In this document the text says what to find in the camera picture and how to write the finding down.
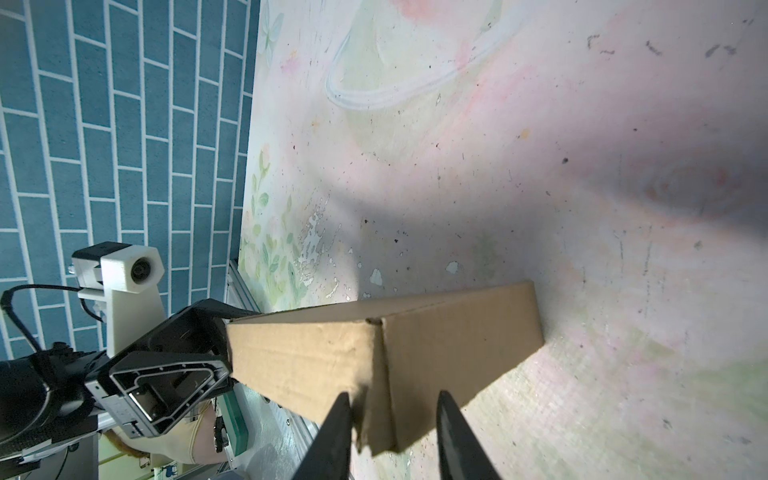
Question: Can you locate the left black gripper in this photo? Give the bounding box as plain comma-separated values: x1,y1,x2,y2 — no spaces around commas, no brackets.
35,298,259,439

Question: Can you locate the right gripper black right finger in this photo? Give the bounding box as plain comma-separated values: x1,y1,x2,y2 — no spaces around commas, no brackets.
436,390,501,480

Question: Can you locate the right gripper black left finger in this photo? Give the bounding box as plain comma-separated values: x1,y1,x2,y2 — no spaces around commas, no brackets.
292,392,353,480

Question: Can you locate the brown cardboard paper box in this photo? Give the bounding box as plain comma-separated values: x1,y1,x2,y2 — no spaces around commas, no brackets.
227,281,544,454

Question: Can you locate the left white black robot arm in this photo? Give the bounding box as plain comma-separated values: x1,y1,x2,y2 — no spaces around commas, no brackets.
1,299,252,475

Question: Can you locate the floral table mat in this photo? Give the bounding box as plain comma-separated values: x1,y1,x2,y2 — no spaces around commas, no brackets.
239,1,767,479

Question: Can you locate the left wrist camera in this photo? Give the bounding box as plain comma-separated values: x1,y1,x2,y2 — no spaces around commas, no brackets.
72,241,167,357

